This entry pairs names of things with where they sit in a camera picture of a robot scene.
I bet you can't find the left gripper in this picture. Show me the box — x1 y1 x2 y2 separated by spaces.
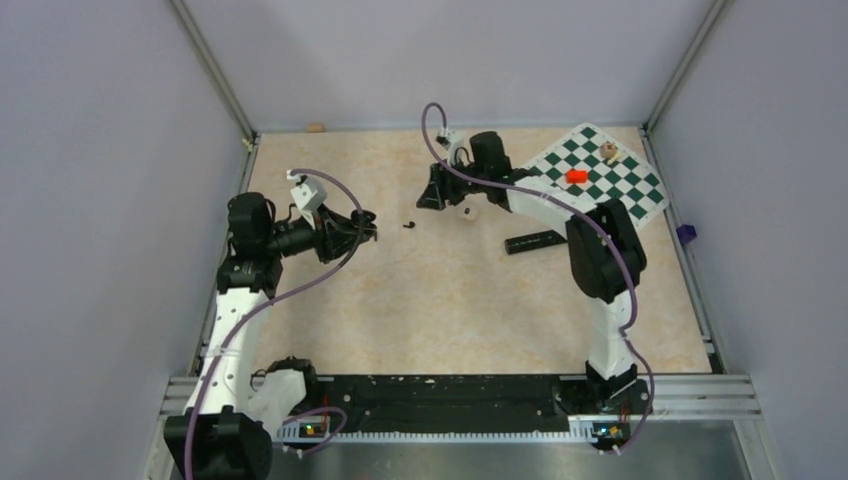
264 202 369 263

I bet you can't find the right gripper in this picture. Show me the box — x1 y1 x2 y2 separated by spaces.
417 156 489 211

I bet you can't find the white earbud charging case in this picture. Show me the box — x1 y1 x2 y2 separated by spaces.
458 206 478 222

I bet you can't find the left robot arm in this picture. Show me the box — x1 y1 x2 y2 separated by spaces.
164 191 377 479

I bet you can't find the black microphone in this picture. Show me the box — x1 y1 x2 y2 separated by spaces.
504 230 567 255

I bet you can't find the red block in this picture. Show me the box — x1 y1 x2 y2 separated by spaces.
565 169 589 184

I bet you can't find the green white chessboard mat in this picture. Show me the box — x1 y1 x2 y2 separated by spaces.
522 122 670 229

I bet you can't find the small beige figurine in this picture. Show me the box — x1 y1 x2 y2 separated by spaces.
599 142 620 164

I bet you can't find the purple object at right edge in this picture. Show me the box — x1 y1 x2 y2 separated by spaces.
676 224 698 246

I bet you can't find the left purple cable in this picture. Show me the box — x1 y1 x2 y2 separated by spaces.
182 167 366 480

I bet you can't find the purple cable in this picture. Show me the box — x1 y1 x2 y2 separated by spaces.
421 101 657 452
182 167 366 480

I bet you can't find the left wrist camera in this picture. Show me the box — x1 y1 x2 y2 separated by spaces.
287 170 327 215

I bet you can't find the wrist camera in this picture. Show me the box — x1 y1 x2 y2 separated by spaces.
287 170 327 215
435 127 465 165

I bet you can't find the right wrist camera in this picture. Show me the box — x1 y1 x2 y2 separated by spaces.
435 127 465 165

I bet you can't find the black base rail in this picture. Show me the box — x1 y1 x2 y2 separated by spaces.
293 374 651 434

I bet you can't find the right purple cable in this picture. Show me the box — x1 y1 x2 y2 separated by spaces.
421 101 657 452

